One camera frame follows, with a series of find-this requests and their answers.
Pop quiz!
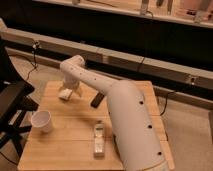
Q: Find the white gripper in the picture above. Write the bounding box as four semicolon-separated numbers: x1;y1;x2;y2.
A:
63;75;82;97

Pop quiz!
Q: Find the white sponge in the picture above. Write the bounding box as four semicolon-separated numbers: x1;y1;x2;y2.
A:
58;89;73;101

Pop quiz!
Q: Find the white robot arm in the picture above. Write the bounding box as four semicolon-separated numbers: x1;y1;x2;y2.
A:
60;55;169;171

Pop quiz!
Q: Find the black rectangular block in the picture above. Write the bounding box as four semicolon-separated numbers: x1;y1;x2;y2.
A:
91;93;104;108

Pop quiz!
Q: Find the white paper cup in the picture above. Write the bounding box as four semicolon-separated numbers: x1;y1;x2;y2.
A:
31;111;53;133

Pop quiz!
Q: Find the clear small bottle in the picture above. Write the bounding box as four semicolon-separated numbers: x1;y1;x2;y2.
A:
93;120;105;158

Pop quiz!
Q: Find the black chair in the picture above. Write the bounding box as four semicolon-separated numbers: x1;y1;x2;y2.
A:
0;37;38;156

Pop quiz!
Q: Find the grey wall rail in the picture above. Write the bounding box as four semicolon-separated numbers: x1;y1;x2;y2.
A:
0;28;213;89

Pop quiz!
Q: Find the black hanging cable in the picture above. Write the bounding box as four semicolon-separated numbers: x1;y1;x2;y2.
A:
25;40;41;83

